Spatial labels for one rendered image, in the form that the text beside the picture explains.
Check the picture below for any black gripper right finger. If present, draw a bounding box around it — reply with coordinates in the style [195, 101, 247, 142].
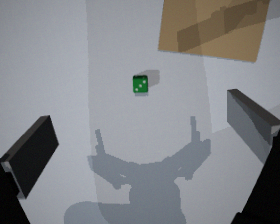
[227, 89, 280, 224]

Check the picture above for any tan flat mat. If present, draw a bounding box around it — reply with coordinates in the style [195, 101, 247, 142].
[158, 0, 270, 62]

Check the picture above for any green die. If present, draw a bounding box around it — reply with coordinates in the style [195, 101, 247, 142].
[133, 75, 148, 93]

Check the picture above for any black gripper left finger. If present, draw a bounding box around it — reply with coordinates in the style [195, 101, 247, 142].
[0, 115, 59, 224]

